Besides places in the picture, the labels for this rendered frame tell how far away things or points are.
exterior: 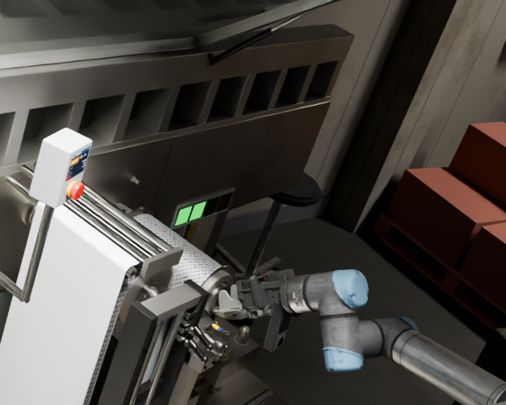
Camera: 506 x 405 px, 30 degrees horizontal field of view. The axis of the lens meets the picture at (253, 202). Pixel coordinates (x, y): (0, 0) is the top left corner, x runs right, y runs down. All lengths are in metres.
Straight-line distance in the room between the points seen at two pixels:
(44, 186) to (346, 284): 0.64
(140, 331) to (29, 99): 0.50
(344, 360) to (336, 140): 3.49
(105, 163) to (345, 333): 0.65
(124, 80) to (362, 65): 3.17
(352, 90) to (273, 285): 3.27
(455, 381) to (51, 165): 0.83
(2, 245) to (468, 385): 0.95
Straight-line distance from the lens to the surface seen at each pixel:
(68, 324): 1.83
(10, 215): 1.93
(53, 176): 1.42
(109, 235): 1.74
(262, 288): 1.91
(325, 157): 5.23
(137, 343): 1.61
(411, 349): 1.84
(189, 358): 2.06
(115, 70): 1.94
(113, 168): 2.10
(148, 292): 1.78
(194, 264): 2.01
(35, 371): 1.95
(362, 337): 1.83
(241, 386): 2.41
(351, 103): 5.14
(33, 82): 1.79
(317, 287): 1.82
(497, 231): 5.16
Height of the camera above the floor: 2.33
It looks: 26 degrees down
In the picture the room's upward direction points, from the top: 21 degrees clockwise
